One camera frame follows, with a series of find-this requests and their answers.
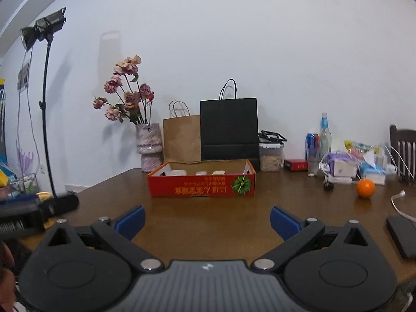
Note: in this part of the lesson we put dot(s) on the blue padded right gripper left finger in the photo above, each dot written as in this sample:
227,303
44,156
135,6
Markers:
116,236

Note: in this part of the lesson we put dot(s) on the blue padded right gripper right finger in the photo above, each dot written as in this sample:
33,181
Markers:
297,235

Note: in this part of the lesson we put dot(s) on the person's left hand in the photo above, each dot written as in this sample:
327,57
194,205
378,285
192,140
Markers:
8,285

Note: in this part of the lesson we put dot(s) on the small red box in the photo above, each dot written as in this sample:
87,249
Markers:
295,165

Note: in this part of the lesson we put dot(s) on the clear plastic grain container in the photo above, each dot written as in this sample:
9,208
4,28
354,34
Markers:
270,157

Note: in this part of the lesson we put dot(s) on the white plastic jar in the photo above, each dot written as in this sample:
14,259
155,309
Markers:
178,172

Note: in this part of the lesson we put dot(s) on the purple tissue pack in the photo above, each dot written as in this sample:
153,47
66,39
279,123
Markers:
342,165

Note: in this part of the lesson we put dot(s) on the red cardboard tray box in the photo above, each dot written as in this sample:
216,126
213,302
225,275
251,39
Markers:
239,180

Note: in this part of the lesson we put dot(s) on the pink textured flower vase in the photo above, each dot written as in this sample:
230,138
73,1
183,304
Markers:
149,146

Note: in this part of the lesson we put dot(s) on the white tape roll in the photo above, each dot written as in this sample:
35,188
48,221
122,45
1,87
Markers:
201,173

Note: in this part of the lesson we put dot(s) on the white thread spool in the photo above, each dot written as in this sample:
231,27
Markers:
219,172

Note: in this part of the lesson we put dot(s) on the blue drink can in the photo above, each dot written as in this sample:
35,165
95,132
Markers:
312,152

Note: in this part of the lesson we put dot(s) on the orange fruit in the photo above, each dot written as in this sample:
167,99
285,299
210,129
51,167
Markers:
365,188

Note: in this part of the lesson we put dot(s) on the black glasses on container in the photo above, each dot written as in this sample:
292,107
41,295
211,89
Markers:
269,137

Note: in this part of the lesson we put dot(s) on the clear plastic water bottle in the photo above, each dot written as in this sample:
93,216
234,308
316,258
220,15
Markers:
324,137

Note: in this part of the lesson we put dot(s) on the brown paper shopping bag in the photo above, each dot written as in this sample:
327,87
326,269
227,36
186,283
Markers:
181,134

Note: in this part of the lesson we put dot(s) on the blue tissue box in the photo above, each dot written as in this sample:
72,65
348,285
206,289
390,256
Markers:
375,174

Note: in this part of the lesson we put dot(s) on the black paper shopping bag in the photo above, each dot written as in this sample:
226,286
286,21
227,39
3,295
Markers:
229,127

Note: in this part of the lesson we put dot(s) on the black smartphone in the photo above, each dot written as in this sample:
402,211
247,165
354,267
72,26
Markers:
402,231

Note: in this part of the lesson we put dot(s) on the dried pink flower bouquet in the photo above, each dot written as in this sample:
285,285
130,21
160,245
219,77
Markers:
134,99

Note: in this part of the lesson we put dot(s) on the dark wooden chair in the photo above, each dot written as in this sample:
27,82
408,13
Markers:
402,149

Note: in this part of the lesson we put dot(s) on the black studio light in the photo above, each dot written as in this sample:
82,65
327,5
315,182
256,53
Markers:
44,29

